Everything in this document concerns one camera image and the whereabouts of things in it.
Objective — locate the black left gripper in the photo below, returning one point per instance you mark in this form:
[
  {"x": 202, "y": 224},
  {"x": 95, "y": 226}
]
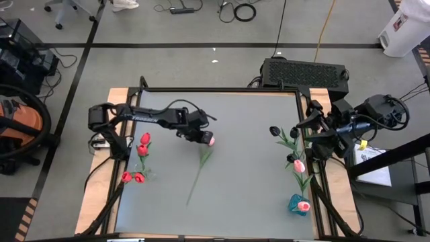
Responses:
[{"x": 191, "y": 132}]

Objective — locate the black perforated computer case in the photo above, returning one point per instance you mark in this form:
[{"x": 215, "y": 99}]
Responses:
[{"x": 302, "y": 72}]

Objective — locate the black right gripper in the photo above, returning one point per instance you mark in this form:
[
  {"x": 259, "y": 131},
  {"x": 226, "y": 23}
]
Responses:
[{"x": 337, "y": 117}]

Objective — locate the white bin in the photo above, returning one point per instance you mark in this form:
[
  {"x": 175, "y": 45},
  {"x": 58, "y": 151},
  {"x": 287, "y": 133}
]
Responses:
[{"x": 406, "y": 30}]

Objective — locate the blue glass vase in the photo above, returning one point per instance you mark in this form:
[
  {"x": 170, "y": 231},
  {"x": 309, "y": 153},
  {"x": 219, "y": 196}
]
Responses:
[{"x": 295, "y": 203}]

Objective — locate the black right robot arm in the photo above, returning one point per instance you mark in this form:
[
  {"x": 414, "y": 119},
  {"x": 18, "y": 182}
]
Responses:
[{"x": 379, "y": 112}]

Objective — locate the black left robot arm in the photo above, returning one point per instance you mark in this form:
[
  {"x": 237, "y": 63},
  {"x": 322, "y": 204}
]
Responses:
[{"x": 151, "y": 117}]

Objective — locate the white sneaker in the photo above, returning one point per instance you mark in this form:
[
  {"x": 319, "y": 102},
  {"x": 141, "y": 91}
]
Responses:
[{"x": 125, "y": 4}]

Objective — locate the white floor scrap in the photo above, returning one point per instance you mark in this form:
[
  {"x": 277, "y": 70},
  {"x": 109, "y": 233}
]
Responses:
[{"x": 215, "y": 61}]

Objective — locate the clear glass vase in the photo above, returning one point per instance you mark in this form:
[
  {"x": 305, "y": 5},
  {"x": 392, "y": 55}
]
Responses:
[
  {"x": 289, "y": 166},
  {"x": 149, "y": 174}
]

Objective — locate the black electronics rack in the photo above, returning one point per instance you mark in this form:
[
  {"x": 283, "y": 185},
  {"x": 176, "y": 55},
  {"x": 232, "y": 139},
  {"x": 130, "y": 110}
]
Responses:
[{"x": 20, "y": 57}]

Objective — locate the black power strip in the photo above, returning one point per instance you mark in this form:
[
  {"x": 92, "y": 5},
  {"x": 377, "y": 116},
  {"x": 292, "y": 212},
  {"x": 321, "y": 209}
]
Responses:
[{"x": 181, "y": 10}]

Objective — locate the white paper booklet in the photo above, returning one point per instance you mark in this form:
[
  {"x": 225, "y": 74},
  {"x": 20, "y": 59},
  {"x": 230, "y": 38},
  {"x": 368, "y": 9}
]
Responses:
[{"x": 373, "y": 174}]

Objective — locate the grey side table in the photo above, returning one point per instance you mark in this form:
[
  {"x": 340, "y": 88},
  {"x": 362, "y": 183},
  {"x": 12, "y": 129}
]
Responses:
[{"x": 403, "y": 188}]

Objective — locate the orange shop vacuum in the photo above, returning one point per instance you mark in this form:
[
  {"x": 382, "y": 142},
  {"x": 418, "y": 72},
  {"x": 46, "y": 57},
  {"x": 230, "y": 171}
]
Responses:
[{"x": 23, "y": 117}]

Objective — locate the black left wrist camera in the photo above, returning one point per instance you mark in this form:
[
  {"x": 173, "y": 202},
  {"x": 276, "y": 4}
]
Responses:
[{"x": 206, "y": 138}]

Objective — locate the black diagonal beam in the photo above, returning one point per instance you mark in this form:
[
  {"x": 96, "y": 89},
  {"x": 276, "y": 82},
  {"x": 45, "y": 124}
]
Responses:
[{"x": 386, "y": 158}]

